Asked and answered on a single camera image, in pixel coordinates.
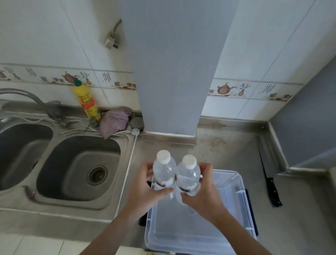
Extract black handled kitchen knife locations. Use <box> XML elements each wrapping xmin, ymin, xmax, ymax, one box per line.
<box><xmin>257</xmin><ymin>146</ymin><xmax>283</xmax><ymax>208</ymax></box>

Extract white wall plug with cable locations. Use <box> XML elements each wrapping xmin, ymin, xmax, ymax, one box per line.
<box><xmin>104</xmin><ymin>18</ymin><xmax>123</xmax><ymax>50</ymax></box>

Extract yellow detergent bottle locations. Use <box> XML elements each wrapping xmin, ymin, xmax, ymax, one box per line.
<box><xmin>73</xmin><ymin>77</ymin><xmax>101</xmax><ymax>122</ymax></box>

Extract person's left hand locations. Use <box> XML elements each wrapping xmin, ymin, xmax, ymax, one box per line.
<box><xmin>122</xmin><ymin>162</ymin><xmax>174</xmax><ymax>219</ymax></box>

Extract person's right hand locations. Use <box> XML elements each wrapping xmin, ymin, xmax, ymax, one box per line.
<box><xmin>180</xmin><ymin>163</ymin><xmax>232</xmax><ymax>224</ymax></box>

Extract stainless steel double sink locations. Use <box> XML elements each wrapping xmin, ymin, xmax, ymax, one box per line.
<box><xmin>0</xmin><ymin>101</ymin><xmax>137</xmax><ymax>222</ymax></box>

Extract curved metal faucet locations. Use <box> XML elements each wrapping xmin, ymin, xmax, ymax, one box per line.
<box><xmin>0</xmin><ymin>88</ymin><xmax>70</xmax><ymax>126</ymax></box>

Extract metal sink drain strainer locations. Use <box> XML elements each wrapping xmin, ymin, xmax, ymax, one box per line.
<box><xmin>87</xmin><ymin>165</ymin><xmax>109</xmax><ymax>186</ymax></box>

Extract clear plastic storage bin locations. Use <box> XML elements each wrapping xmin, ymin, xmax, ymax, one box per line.
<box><xmin>138</xmin><ymin>169</ymin><xmax>259</xmax><ymax>255</ymax></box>

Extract clear plastic water bottle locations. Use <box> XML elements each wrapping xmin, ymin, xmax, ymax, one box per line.
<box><xmin>152</xmin><ymin>150</ymin><xmax>177</xmax><ymax>189</ymax></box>
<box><xmin>175</xmin><ymin>154</ymin><xmax>201</xmax><ymax>196</ymax></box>

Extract purple cloth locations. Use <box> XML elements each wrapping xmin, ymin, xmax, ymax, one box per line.
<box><xmin>98</xmin><ymin>106</ymin><xmax>132</xmax><ymax>140</ymax></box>

